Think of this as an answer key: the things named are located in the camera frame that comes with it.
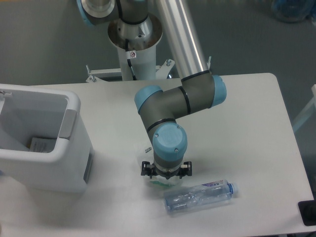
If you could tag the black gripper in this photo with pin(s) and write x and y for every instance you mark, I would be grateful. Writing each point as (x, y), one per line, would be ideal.
(149, 169)

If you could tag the white plastic bag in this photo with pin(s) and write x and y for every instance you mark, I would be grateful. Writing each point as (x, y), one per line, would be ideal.
(144, 152)

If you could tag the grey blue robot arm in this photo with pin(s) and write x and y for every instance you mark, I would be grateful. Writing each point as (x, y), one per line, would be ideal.
(157, 108)

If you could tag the paper scrap inside can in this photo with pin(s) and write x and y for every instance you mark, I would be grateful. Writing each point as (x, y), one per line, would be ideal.
(42, 145)

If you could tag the white trash can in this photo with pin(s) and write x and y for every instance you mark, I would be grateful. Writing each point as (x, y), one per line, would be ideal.
(27, 112)

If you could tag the crushed clear plastic bottle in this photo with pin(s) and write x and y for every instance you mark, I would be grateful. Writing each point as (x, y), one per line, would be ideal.
(207, 194)

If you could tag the black device at edge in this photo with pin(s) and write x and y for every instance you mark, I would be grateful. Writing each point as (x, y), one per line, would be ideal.
(308, 212)

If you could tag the blue bag on floor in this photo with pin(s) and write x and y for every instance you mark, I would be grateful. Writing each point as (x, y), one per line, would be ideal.
(291, 11)

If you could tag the white frame at right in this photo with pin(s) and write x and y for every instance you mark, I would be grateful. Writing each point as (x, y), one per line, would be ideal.
(306, 112)

